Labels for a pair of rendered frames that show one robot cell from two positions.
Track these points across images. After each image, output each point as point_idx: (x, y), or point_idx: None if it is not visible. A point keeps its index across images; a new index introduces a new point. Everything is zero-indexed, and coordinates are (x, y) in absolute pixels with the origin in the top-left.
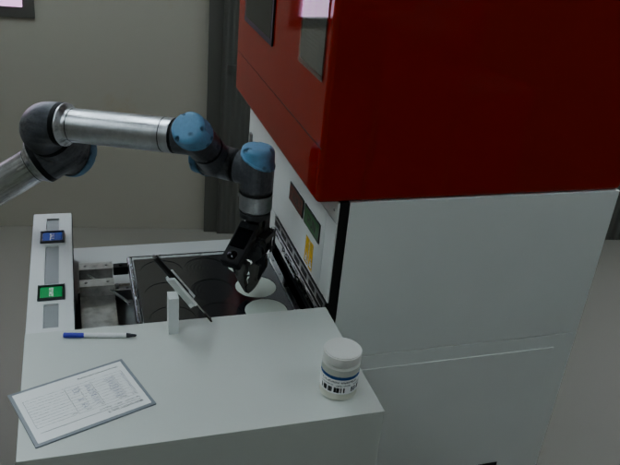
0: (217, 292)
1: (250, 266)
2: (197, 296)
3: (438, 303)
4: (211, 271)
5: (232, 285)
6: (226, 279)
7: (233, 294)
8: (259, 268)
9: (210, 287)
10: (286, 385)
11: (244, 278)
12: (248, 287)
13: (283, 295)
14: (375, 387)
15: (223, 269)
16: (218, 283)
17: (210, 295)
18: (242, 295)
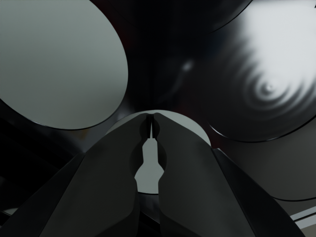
0: (250, 85)
1: (118, 216)
2: (315, 20)
3: None
4: (291, 162)
5: (217, 134)
6: (243, 152)
7: (193, 96)
8: (40, 224)
9: (278, 98)
10: None
11: (161, 141)
12: (137, 118)
13: (68, 156)
14: None
15: (262, 179)
16: (260, 125)
17: (266, 53)
18: (168, 105)
